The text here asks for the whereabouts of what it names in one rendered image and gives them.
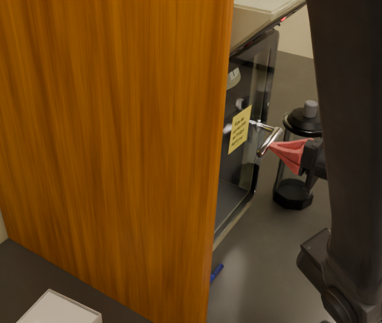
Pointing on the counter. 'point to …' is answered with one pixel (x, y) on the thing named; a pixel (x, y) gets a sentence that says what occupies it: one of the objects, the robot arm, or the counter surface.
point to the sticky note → (240, 129)
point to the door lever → (267, 138)
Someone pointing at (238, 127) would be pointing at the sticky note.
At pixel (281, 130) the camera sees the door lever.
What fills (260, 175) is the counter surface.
